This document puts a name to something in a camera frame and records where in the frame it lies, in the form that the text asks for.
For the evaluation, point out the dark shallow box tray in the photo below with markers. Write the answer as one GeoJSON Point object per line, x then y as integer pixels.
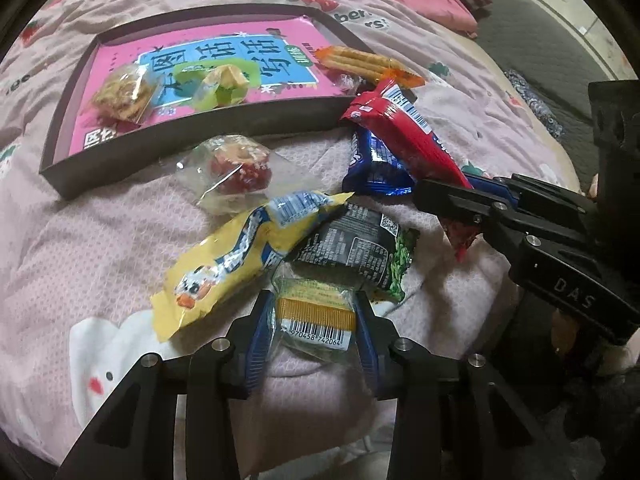
{"type": "Point", "coordinates": [175, 132]}

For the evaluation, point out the blue cookie packet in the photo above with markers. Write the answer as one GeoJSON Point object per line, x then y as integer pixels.
{"type": "Point", "coordinates": [375, 165]}

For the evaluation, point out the clear red candy packet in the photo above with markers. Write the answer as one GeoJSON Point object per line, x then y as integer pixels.
{"type": "Point", "coordinates": [240, 170]}

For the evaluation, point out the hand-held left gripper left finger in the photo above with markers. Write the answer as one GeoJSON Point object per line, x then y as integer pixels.
{"type": "Point", "coordinates": [257, 347]}

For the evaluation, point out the yellow snack packet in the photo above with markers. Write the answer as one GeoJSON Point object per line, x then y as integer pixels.
{"type": "Point", "coordinates": [225, 265]}

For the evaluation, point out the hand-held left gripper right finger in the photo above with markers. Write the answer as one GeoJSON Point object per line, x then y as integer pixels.
{"type": "Point", "coordinates": [367, 355]}

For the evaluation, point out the orange cracker packet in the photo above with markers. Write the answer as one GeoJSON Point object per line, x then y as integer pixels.
{"type": "Point", "coordinates": [360, 62]}

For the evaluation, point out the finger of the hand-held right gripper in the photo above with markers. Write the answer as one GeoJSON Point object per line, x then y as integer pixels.
{"type": "Point", "coordinates": [460, 202]}
{"type": "Point", "coordinates": [550, 205]}

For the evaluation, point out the person's right hand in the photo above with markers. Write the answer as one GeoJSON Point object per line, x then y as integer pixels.
{"type": "Point", "coordinates": [565, 332]}

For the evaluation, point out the red snack packet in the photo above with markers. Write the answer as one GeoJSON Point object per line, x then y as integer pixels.
{"type": "Point", "coordinates": [400, 130]}

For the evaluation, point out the green snack packet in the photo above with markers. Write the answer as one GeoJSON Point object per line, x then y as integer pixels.
{"type": "Point", "coordinates": [220, 85]}

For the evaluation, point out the dark patterned cloth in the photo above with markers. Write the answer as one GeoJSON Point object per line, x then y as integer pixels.
{"type": "Point", "coordinates": [535, 105]}

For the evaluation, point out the small yellow cake packet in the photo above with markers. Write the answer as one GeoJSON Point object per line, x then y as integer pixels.
{"type": "Point", "coordinates": [312, 315]}

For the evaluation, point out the clear cracker snack packet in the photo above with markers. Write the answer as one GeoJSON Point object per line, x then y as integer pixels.
{"type": "Point", "coordinates": [120, 95]}

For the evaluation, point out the black green pea packet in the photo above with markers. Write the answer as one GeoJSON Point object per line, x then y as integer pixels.
{"type": "Point", "coordinates": [360, 250]}

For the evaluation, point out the pink strawberry printed blanket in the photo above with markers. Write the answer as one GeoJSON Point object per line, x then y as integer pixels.
{"type": "Point", "coordinates": [100, 240]}

